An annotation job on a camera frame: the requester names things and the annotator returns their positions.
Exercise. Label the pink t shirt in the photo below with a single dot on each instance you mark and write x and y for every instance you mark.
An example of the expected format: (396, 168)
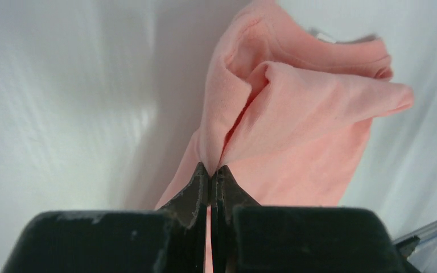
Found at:
(289, 114)

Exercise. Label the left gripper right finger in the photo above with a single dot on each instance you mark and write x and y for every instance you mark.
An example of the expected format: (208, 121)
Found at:
(249, 237)

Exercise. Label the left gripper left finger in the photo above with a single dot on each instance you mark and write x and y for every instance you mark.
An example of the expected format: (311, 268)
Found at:
(169, 239)

